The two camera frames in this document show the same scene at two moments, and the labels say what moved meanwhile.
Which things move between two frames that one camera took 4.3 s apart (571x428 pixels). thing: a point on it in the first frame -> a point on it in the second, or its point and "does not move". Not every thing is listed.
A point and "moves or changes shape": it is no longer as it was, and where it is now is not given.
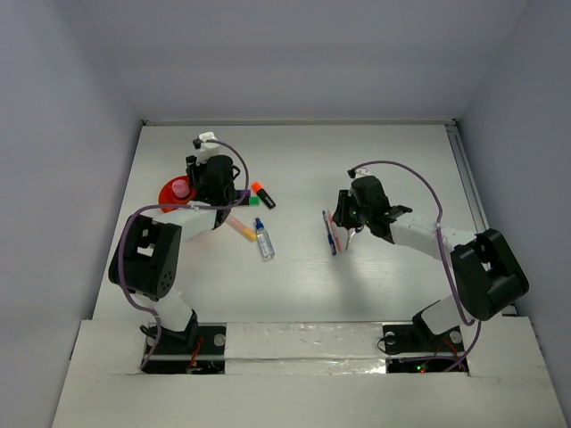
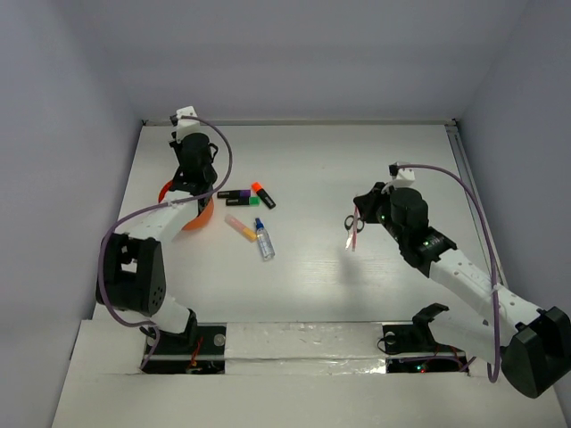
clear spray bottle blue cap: (264, 241) does not move
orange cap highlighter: (258, 188) does not move
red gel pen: (335, 231) moves or changes shape
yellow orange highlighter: (238, 226) does not move
